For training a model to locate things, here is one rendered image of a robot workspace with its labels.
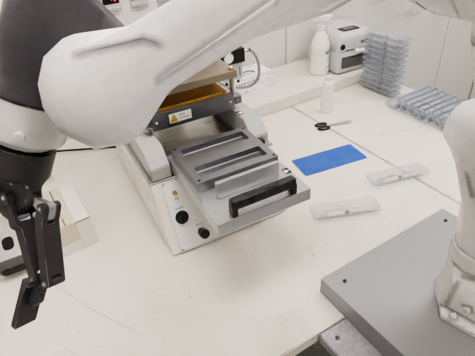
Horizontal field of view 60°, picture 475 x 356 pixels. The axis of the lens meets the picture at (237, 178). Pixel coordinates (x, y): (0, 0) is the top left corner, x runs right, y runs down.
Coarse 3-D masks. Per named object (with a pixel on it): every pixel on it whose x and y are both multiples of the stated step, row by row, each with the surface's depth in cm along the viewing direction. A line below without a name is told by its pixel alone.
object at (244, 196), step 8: (288, 176) 84; (272, 184) 82; (280, 184) 82; (288, 184) 83; (296, 184) 84; (248, 192) 80; (256, 192) 80; (264, 192) 81; (272, 192) 82; (280, 192) 83; (296, 192) 85; (232, 200) 79; (240, 200) 79; (248, 200) 80; (256, 200) 81; (232, 208) 79; (232, 216) 80
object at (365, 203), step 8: (344, 200) 113; (352, 200) 113; (360, 200) 113; (368, 200) 113; (312, 208) 111; (320, 208) 111; (328, 208) 111; (336, 208) 111; (344, 208) 111; (352, 208) 110; (360, 208) 110; (368, 208) 110; (376, 208) 110; (320, 216) 109
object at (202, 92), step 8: (200, 88) 111; (208, 88) 110; (216, 88) 110; (168, 96) 108; (176, 96) 108; (184, 96) 107; (192, 96) 107; (200, 96) 107; (208, 96) 107; (168, 104) 104; (176, 104) 104; (184, 104) 105
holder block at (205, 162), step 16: (240, 128) 105; (192, 144) 100; (208, 144) 101; (224, 144) 102; (240, 144) 98; (256, 144) 98; (176, 160) 97; (192, 160) 94; (208, 160) 93; (224, 160) 94; (240, 160) 95; (256, 160) 92; (272, 160) 93; (192, 176) 89; (208, 176) 88; (224, 176) 89
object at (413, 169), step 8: (392, 168) 124; (400, 168) 124; (408, 168) 124; (416, 168) 123; (424, 168) 123; (368, 176) 122; (376, 176) 121; (384, 176) 121; (392, 176) 121; (400, 176) 121; (408, 176) 120
